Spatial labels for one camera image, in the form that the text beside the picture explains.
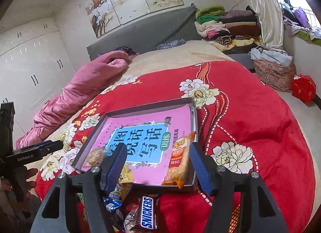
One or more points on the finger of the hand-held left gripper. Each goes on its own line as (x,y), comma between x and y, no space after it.
(54,147)
(44,143)

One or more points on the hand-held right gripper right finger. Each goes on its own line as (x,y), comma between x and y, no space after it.
(200,170)

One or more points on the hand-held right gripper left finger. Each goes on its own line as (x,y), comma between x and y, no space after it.
(114,165)

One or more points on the orange snack packet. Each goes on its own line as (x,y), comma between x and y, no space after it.
(178,162)

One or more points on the blue snack packet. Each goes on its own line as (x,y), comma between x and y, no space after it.
(111,204)

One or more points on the grey shallow box pink print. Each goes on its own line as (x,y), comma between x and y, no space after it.
(150,115)

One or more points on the person's left hand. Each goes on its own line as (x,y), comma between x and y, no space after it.
(31,174)

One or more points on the yellow snack packet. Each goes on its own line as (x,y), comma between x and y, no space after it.
(125,178)

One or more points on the clear meat floss cake packet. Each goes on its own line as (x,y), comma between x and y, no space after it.
(96,156)

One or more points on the brown chocolate bar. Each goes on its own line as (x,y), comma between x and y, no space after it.
(146,213)

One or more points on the crinkly clear snack wrapper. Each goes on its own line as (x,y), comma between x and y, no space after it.
(131,220)

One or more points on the pink pillow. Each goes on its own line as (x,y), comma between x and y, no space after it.
(82,85)

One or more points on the red floral blanket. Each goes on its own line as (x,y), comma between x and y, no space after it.
(250,112)

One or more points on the white wardrobe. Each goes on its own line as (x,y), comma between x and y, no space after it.
(30,55)

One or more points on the dark purple cloth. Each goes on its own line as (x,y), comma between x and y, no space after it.
(125,49)

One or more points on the beige bed sheet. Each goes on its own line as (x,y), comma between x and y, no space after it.
(175,55)

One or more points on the grey upholstered bench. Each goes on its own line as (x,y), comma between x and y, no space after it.
(240,59)

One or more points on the floral fabric bag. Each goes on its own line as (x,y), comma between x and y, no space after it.
(273,72)

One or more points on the dark patterned cloth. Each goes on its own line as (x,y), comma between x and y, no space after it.
(173,43)

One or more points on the red plastic bag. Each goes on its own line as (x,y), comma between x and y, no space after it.
(302,87)

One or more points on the grey headboard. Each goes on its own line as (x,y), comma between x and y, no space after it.
(150,30)

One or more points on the pile of folded clothes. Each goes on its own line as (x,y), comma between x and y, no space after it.
(225,27)

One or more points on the cream curtain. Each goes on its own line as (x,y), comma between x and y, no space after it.
(263,5)

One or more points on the clothes on windowsill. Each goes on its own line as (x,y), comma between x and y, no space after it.
(301,15)

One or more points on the floral wall painting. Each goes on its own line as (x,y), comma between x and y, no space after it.
(120,2)

